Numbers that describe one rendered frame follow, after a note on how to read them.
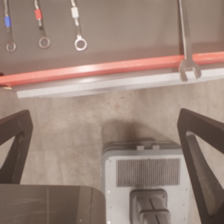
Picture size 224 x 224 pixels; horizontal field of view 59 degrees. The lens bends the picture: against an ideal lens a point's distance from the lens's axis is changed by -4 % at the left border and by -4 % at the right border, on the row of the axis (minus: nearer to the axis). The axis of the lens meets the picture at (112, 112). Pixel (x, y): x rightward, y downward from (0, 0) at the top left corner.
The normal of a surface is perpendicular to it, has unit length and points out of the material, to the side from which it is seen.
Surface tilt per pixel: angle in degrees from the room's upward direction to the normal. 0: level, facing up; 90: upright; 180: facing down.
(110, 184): 0
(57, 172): 0
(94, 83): 14
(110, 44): 0
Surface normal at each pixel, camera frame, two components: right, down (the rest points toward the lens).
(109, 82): 0.05, 0.31
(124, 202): 0.02, 0.07
